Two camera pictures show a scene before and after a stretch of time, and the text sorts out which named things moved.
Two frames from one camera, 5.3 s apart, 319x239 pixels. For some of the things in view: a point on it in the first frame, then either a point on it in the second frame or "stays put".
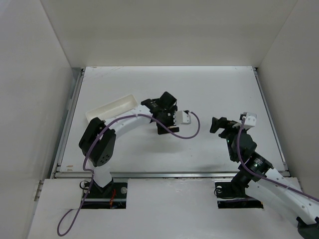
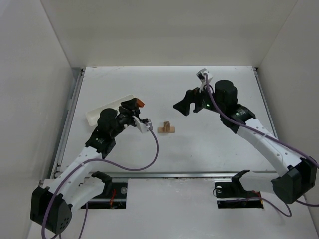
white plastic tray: x=112 y=109 stays put
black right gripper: x=225 y=128 → x=194 y=98
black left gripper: x=164 y=119 → x=131 y=108
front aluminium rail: x=152 y=175 stays put
